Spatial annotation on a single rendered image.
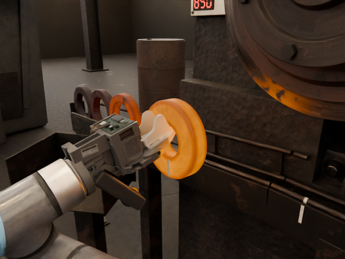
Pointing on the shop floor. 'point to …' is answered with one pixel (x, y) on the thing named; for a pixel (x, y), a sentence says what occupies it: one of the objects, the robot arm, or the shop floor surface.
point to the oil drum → (159, 70)
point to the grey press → (20, 68)
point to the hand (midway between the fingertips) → (172, 129)
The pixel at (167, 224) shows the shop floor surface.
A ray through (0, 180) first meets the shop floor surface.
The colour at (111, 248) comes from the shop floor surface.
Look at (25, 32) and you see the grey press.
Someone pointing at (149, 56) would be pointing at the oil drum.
